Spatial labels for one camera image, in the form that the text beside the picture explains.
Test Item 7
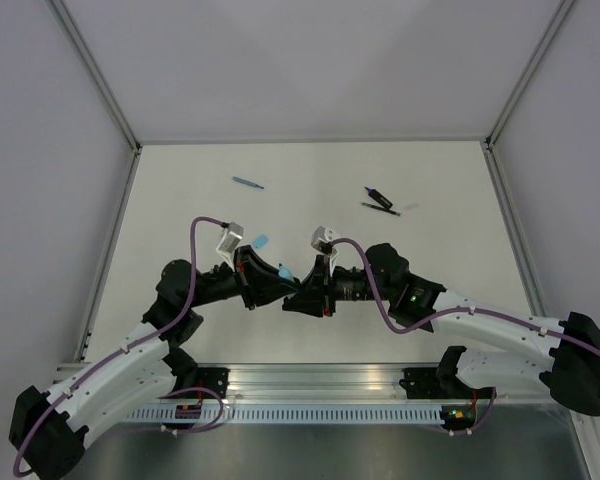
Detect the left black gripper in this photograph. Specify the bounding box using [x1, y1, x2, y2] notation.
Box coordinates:
[186, 245, 301, 310]

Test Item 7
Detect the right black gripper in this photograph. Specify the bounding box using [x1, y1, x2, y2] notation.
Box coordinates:
[282, 255, 393, 319]

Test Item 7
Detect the light blue highlighter body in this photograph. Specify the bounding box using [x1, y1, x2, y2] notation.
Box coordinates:
[278, 263, 297, 283]

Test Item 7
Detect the light blue highlighter cap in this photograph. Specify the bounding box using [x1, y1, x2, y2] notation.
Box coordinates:
[252, 234, 269, 250]

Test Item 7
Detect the green pen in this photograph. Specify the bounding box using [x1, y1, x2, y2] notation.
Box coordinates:
[360, 202, 401, 217]

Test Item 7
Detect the purple black highlighter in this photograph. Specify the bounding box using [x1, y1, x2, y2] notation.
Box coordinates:
[364, 187, 393, 210]

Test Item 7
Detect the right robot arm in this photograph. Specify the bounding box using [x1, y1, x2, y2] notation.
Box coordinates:
[283, 243, 600, 417]

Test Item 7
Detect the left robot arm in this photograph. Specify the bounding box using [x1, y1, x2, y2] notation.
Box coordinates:
[9, 247, 300, 479]

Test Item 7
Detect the blue pen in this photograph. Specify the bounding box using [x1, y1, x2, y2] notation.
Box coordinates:
[231, 176, 265, 190]

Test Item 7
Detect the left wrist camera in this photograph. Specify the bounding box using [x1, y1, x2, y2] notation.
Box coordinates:
[215, 222, 244, 267]

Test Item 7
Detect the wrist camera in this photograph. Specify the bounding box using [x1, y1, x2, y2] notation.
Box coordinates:
[310, 226, 339, 268]
[215, 222, 244, 267]

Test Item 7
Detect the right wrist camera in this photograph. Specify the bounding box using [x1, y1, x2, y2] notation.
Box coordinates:
[310, 226, 339, 268]

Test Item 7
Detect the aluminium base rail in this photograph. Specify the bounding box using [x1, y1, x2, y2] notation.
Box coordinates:
[198, 363, 437, 404]

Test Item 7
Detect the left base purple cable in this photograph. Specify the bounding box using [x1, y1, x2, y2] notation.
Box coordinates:
[149, 387, 226, 435]

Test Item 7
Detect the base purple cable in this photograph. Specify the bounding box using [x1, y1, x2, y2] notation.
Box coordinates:
[442, 389, 497, 439]
[149, 387, 226, 435]

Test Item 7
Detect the slotted cable duct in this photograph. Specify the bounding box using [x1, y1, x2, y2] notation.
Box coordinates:
[123, 402, 444, 425]

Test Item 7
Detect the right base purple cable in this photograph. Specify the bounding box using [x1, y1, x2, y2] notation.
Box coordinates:
[442, 389, 497, 439]

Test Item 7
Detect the left aluminium frame post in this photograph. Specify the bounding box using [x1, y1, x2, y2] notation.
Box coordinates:
[45, 0, 141, 155]

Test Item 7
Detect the aluminium frame post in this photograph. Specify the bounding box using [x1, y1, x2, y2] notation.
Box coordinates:
[45, 0, 141, 155]
[484, 0, 578, 151]

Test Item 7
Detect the right aluminium frame post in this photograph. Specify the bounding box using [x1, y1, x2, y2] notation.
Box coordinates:
[484, 0, 578, 151]

